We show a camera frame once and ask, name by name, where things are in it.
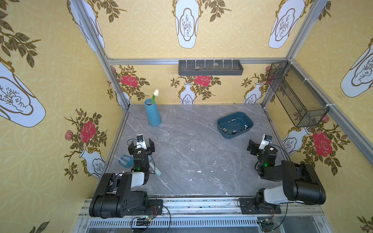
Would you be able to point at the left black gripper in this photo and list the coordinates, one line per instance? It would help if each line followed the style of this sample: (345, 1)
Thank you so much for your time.
(131, 148)

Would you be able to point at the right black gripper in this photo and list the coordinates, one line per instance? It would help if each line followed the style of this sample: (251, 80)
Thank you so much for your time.
(252, 145)

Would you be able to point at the teal plastic storage box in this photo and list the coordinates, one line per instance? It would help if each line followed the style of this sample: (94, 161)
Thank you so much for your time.
(234, 125)

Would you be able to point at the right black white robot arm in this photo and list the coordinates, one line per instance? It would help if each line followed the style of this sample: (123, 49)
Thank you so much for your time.
(300, 183)

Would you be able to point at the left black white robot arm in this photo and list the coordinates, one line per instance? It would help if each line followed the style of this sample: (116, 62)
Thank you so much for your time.
(114, 197)

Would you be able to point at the light blue toy fork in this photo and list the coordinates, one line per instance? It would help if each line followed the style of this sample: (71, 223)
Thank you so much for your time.
(126, 161)

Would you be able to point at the teal blue vase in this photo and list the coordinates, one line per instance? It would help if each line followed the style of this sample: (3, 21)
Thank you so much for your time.
(152, 112)

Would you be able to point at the white tulip flower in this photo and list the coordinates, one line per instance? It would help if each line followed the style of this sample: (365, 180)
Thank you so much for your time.
(155, 94)

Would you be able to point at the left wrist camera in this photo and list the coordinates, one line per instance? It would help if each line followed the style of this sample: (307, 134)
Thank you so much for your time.
(140, 140)

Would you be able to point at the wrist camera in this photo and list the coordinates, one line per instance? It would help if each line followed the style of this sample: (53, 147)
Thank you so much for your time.
(140, 140)
(266, 140)

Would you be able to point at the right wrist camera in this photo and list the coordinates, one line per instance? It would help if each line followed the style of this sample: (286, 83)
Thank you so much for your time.
(266, 140)

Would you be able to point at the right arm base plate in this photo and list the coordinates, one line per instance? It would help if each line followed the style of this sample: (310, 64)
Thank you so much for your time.
(251, 206)

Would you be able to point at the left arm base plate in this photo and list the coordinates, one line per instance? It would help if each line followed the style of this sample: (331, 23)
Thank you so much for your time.
(152, 207)

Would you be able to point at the black wire mesh basket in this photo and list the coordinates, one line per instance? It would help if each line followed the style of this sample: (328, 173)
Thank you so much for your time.
(302, 103)

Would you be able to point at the aluminium front rail frame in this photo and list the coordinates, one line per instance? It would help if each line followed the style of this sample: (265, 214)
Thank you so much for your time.
(211, 212)

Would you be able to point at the grey wall shelf tray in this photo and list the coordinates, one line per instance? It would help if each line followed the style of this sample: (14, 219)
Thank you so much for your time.
(210, 67)

